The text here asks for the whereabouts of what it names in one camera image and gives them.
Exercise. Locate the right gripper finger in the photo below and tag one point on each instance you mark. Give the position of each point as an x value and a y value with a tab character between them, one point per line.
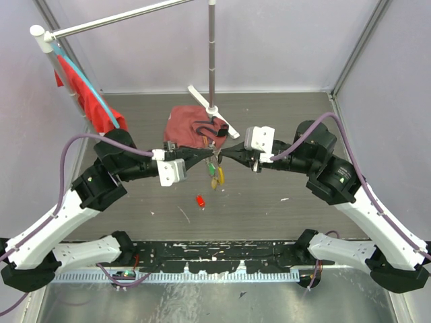
241	156
238	148

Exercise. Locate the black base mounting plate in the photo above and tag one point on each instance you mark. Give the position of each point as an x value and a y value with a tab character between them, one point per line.
211	257

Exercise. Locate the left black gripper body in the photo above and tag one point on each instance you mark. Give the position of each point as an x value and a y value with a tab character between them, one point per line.
175	154

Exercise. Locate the keyring with yellow tag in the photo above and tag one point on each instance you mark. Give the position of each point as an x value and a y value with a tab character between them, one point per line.
219	178

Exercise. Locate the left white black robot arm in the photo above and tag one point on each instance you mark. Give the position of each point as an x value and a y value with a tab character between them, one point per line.
37	255

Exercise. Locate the green tagged key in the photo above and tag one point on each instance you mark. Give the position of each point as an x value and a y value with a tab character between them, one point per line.
212	169

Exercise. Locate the red tagged key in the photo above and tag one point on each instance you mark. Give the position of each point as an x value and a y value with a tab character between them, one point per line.
200	201

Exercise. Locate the red hanging cloth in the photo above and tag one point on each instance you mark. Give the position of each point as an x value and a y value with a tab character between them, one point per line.
97	104

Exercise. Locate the white metal clothes rack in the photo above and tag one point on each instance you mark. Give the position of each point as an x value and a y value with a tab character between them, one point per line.
169	46

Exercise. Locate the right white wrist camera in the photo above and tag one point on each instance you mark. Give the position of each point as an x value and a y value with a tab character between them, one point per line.
260	139

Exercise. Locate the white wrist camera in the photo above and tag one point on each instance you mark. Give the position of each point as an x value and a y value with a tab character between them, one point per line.
260	139
169	172

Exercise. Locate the black tagged key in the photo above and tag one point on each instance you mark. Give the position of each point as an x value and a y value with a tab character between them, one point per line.
213	149

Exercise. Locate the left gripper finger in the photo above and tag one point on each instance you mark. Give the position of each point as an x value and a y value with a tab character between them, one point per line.
192	161
193	152

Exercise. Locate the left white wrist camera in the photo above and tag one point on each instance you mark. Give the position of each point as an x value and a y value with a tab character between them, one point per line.
169	172

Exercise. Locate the blue clothes hanger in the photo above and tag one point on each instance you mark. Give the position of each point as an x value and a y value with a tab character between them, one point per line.
89	87

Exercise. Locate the aluminium frame post left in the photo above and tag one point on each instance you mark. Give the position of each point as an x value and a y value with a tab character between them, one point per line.
55	18

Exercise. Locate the aluminium frame post right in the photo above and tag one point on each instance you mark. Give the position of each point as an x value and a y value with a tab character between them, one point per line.
366	34

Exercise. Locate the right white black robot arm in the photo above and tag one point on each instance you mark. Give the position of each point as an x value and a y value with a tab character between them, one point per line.
394	257

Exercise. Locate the aluminium frame post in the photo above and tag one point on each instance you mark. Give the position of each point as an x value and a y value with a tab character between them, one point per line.
366	34
55	18

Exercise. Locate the white slotted cable duct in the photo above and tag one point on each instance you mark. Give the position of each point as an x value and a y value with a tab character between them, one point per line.
239	276

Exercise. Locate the maroon cloth bag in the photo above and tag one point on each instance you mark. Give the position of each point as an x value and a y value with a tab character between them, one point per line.
190	126

